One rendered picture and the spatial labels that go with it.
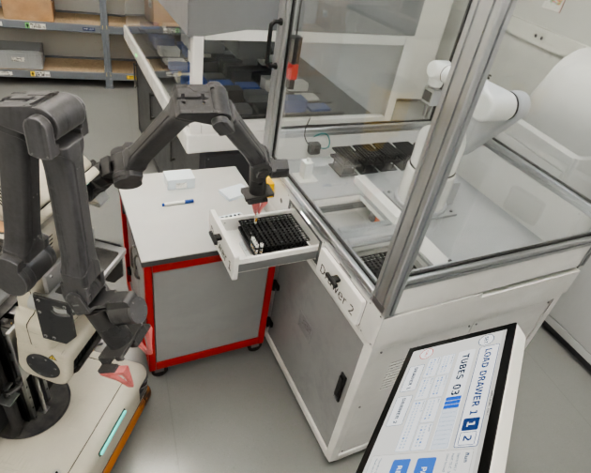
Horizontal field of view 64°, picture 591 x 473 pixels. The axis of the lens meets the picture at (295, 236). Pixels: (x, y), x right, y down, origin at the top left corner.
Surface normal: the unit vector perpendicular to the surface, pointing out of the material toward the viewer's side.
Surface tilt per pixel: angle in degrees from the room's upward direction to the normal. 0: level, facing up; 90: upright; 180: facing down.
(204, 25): 90
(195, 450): 0
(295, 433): 0
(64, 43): 90
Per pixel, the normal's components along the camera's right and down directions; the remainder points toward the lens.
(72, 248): -0.15, 0.58
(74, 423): 0.15, -0.79
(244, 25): 0.42, 0.59
